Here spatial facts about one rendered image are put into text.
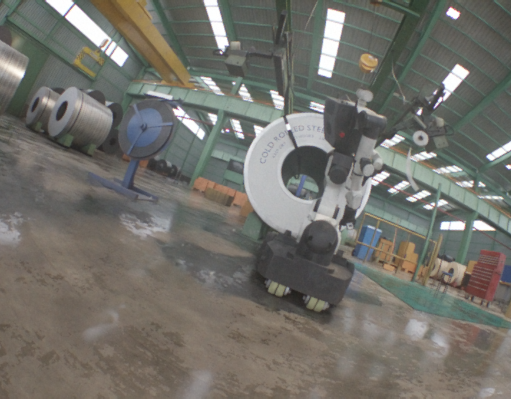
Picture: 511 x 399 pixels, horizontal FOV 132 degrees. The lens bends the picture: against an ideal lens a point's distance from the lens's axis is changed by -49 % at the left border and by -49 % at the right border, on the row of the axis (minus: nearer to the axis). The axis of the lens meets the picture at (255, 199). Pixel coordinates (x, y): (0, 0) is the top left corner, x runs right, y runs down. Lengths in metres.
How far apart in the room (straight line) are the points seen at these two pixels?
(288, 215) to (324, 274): 1.16
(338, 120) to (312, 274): 0.87
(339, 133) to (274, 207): 0.93
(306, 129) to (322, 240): 1.45
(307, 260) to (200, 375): 0.58
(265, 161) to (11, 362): 2.02
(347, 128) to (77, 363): 1.45
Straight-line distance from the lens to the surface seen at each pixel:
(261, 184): 1.99
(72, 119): 5.33
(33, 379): 0.37
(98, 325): 0.46
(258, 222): 2.16
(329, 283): 0.87
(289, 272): 0.86
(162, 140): 2.13
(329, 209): 1.41
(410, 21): 4.09
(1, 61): 4.78
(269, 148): 2.06
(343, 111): 1.34
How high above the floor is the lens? 0.30
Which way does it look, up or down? 2 degrees up
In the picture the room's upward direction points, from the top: 21 degrees clockwise
